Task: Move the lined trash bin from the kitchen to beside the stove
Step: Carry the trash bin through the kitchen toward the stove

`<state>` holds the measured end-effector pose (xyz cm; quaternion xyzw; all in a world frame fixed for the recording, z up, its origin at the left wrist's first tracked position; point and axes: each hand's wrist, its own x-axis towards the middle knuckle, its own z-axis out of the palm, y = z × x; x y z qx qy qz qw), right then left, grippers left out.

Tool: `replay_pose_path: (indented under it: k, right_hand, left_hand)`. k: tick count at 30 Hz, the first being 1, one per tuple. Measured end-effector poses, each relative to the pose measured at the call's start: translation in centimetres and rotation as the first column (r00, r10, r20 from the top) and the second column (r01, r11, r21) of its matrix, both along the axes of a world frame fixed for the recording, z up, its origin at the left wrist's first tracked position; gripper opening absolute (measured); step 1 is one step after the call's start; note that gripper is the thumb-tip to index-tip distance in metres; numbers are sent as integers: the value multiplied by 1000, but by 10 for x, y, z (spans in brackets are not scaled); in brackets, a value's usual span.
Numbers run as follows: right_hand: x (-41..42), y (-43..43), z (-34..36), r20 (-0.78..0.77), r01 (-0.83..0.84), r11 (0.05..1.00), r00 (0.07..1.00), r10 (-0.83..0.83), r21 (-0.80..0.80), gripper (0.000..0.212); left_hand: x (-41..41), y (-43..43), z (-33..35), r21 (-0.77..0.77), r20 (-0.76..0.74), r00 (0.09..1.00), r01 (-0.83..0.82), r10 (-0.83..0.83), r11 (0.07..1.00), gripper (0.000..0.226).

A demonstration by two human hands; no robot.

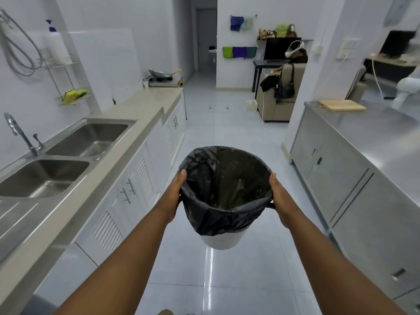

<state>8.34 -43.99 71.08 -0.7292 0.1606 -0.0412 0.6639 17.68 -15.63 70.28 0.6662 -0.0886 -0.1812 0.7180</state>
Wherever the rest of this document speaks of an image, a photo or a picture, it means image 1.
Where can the person's left hand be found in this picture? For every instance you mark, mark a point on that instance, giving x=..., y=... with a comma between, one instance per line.
x=172, y=196

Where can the person's right hand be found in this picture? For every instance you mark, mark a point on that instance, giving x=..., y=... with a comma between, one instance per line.
x=282, y=200

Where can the person's left thumb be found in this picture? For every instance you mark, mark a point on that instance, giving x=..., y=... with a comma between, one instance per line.
x=181, y=180

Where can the person's right thumb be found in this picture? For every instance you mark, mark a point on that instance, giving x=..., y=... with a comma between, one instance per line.
x=275, y=183

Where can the black trash bag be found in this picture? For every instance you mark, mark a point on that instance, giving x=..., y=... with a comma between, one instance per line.
x=225, y=190

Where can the white trash bin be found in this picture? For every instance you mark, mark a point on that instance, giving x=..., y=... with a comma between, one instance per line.
x=223, y=240

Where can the person's right forearm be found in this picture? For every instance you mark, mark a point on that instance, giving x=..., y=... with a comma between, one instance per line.
x=331, y=268

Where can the person's left forearm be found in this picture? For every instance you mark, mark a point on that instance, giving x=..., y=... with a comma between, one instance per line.
x=118, y=268

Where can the white louvered base cabinets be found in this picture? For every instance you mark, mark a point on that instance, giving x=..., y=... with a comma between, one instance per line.
x=131, y=190

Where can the white small box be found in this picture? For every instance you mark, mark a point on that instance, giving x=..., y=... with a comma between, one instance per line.
x=252, y=105

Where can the beige armchair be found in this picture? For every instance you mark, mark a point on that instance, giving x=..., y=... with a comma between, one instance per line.
x=279, y=98

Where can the stainless steel cabinet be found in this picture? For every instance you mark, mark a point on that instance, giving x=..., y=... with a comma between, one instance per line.
x=361, y=193

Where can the black handbag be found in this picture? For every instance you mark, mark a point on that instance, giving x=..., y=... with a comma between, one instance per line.
x=284, y=86

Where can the portable gas stove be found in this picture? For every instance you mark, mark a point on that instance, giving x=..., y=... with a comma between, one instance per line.
x=162, y=82

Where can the wooden cutting board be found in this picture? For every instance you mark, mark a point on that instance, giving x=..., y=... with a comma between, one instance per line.
x=342, y=105

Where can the metal frying pan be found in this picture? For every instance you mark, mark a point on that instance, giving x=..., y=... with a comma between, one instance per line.
x=162, y=74

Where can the black desk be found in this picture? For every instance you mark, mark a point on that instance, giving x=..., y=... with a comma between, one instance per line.
x=262, y=70

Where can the stainless steel double sink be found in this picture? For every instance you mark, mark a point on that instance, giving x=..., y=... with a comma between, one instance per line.
x=49, y=167

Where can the white backsplash panel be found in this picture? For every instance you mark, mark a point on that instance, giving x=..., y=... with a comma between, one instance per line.
x=108, y=68

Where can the teal hanging cloth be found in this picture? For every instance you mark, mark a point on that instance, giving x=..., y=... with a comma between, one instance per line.
x=251, y=52

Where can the black monitor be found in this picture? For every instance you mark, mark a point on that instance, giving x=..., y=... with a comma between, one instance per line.
x=279, y=48

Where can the yellow green sponge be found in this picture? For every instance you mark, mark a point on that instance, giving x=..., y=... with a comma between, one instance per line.
x=74, y=95

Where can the purple hanging cloth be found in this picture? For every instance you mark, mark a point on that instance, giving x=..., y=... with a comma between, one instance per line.
x=239, y=52

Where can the white headset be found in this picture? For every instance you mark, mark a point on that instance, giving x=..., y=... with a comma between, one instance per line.
x=293, y=48

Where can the grey door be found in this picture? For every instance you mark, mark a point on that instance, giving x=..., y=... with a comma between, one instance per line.
x=206, y=39

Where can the brown plush toy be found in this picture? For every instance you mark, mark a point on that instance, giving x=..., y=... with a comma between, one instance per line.
x=264, y=34

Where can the green plush toy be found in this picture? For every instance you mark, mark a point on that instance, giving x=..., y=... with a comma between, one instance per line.
x=282, y=30

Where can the light green hanging cloth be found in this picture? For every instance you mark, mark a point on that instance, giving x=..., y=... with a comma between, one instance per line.
x=248, y=23

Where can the blue hanging cloth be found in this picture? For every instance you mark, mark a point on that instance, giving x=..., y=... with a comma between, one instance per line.
x=236, y=23

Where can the chrome sink faucet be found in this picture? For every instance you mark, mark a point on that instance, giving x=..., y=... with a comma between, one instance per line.
x=23, y=134

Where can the wooden desk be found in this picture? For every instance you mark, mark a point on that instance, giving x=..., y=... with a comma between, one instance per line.
x=392, y=67

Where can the white spray bottle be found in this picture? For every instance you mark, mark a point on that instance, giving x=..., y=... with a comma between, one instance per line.
x=56, y=45

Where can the black computer screen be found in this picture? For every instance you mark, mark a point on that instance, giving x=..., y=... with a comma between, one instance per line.
x=397, y=43

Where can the white wall socket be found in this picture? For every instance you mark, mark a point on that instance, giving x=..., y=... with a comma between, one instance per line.
x=348, y=47

